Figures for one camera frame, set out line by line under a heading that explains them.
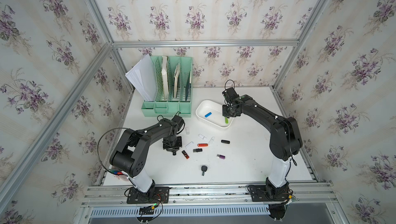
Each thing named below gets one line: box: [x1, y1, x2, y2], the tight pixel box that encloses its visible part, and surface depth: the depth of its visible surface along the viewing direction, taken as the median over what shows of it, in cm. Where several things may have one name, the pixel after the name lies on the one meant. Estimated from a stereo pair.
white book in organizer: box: [161, 55, 170, 101], surface depth 100 cm
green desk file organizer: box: [141, 55, 193, 118], surface depth 106 cm
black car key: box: [201, 165, 208, 176], surface depth 80 cm
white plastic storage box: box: [195, 99, 235, 129], surface depth 105 cm
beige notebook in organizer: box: [173, 62, 180, 99], surface depth 103 cm
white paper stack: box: [124, 53, 158, 102], surface depth 98 cm
